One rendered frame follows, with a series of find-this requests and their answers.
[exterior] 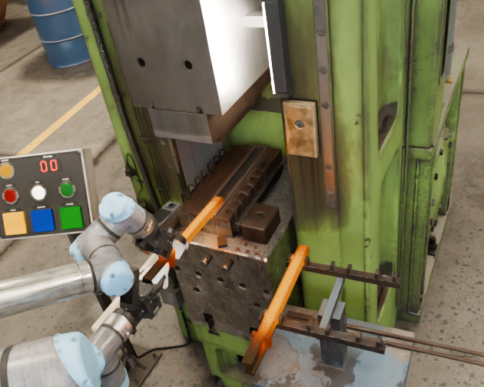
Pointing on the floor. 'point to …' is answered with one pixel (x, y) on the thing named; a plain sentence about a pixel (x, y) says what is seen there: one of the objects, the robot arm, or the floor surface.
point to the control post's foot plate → (146, 362)
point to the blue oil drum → (59, 32)
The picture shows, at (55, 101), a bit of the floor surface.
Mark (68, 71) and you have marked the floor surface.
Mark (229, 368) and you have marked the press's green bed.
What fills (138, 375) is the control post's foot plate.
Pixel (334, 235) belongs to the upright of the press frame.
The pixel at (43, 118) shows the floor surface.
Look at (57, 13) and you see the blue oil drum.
